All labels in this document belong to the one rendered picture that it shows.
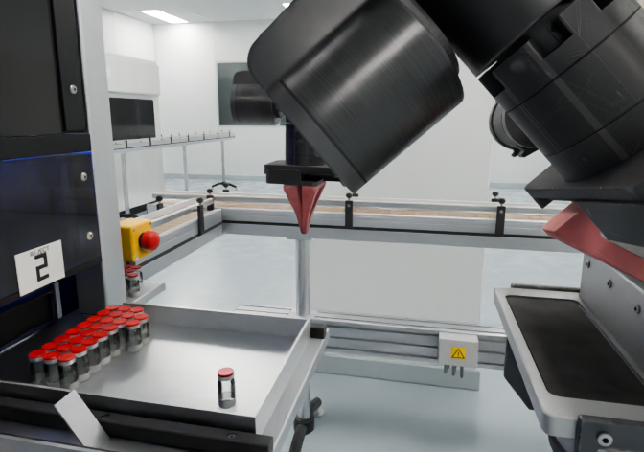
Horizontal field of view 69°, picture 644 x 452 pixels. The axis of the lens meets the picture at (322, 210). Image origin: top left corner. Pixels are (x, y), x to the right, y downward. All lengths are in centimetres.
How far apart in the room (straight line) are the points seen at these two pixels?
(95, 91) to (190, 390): 52
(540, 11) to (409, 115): 5
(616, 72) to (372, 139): 8
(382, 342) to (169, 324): 94
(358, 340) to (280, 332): 88
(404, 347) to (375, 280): 61
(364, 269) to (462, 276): 43
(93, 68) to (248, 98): 34
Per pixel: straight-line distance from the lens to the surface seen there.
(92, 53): 91
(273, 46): 19
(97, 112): 90
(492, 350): 167
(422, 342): 165
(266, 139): 908
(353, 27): 18
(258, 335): 81
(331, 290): 226
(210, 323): 84
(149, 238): 98
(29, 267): 79
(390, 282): 220
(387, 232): 150
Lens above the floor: 124
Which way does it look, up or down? 11 degrees down
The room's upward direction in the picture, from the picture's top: straight up
